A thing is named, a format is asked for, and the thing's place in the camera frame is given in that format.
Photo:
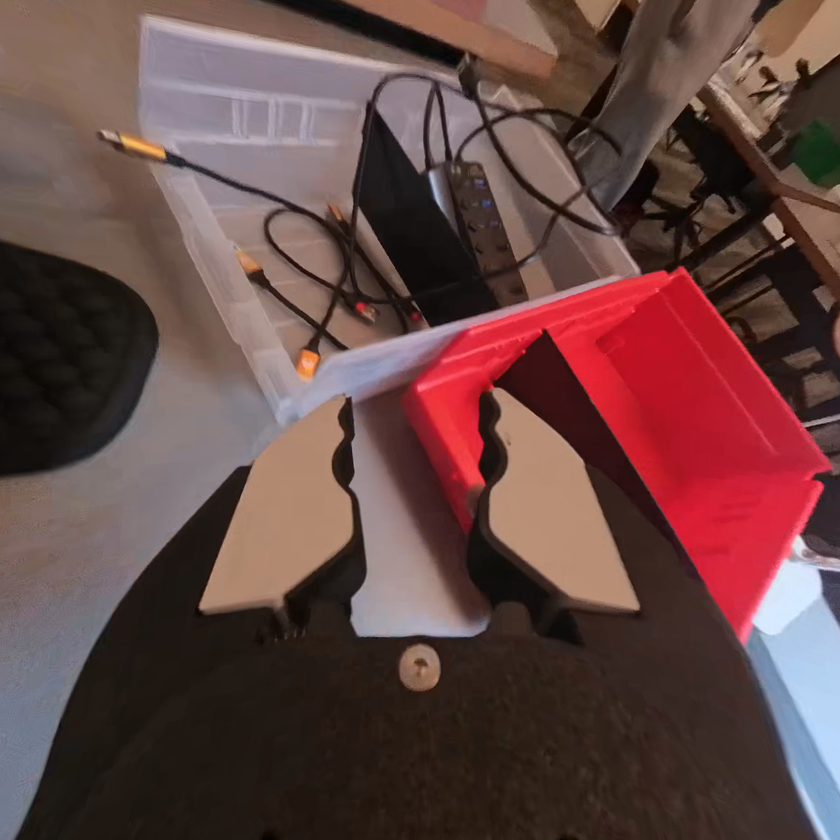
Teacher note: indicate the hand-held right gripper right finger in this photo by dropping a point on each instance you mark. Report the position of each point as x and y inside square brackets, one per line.
[551, 531]

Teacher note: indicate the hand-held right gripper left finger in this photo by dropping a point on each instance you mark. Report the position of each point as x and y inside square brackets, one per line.
[289, 525]

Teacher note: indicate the red plastic bin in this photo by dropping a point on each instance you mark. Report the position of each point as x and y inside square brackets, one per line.
[722, 472]

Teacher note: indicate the black usb hub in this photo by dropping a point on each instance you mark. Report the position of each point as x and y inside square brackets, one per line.
[485, 236]

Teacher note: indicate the clear plastic bin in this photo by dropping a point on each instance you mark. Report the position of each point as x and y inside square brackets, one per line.
[216, 79]

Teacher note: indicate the white poster stand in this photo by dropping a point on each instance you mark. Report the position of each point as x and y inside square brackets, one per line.
[787, 604]

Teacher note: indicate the green object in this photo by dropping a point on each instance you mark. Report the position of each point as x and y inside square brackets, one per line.
[817, 154]

